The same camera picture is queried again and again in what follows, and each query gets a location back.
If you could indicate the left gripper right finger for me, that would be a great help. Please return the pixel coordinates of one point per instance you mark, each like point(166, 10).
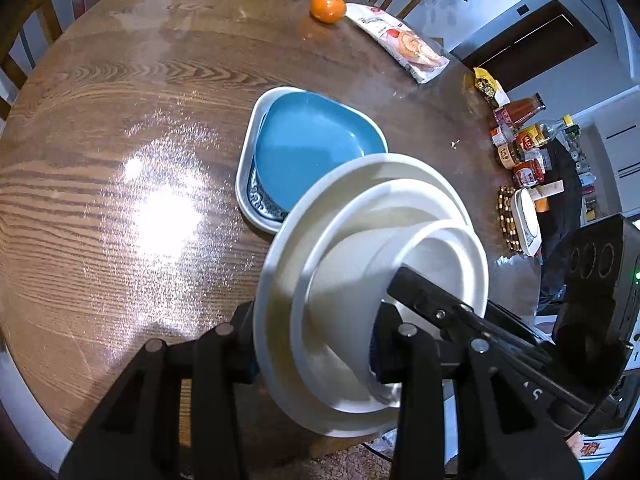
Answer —
point(386, 346)

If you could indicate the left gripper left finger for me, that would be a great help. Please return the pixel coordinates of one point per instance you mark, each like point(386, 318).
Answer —
point(239, 349)

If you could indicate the small white bowl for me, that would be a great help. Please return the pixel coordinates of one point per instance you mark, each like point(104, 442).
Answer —
point(351, 282)

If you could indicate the white rectangular tray dish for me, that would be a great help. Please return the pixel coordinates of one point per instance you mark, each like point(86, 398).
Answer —
point(247, 160)

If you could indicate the medium white bowl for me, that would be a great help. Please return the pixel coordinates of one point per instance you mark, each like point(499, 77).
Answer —
point(401, 202)

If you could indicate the blue patterned dish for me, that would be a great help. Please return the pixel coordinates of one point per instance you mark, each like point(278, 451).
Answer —
point(260, 200)

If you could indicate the large white plate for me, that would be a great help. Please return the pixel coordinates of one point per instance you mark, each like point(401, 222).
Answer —
point(283, 267)

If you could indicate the blue rounded plate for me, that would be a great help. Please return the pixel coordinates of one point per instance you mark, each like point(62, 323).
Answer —
point(304, 136)

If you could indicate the white kitchen scale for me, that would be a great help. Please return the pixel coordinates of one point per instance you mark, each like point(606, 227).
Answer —
point(526, 222)

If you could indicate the beaded wooden trivet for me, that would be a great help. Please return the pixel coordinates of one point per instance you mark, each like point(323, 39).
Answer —
point(506, 219)

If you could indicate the red label jar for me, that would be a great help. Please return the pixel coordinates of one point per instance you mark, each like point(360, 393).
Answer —
point(528, 174)

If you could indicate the red sauce bottle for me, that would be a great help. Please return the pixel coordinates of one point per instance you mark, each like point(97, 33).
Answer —
point(517, 113)

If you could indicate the yellow snack packet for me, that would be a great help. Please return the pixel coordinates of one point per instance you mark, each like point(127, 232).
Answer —
point(490, 88)

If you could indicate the white snack bag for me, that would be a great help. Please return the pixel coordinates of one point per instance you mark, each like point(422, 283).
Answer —
point(408, 49)

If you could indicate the orange tangerine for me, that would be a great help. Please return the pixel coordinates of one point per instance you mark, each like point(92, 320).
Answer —
point(327, 11)

